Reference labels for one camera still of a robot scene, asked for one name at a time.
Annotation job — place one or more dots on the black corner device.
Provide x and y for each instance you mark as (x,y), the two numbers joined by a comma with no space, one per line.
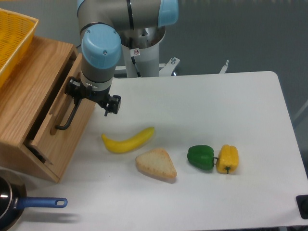
(302,203)

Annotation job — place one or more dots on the wooden drawer cabinet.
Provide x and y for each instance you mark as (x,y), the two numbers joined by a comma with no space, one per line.
(25,99)

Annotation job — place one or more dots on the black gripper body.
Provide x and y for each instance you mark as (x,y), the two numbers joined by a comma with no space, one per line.
(101,97)

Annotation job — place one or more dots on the triangular toy bread slice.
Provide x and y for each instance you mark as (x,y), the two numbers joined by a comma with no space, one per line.
(156,162)

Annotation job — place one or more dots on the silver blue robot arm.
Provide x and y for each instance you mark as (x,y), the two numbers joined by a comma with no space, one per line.
(111,29)

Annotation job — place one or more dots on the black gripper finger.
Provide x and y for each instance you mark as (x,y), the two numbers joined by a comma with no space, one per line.
(111,104)
(73,89)

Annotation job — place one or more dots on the yellow toy bell pepper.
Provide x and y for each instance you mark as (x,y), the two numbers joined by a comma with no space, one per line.
(228,159)

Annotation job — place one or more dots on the green toy bell pepper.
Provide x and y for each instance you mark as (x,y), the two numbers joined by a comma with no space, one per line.
(201,157)

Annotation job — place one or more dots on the wooden bottom drawer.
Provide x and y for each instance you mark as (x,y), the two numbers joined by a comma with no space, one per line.
(60,147)

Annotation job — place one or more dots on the yellow plastic basket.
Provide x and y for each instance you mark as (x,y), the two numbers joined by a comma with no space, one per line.
(16,34)

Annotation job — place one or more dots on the blue handled frying pan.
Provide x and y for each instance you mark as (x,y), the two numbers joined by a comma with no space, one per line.
(12,203)

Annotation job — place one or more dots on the yellow toy banana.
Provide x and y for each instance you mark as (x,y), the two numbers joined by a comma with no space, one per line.
(130,144)

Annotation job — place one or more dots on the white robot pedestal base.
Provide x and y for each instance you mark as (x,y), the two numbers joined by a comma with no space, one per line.
(141,50)

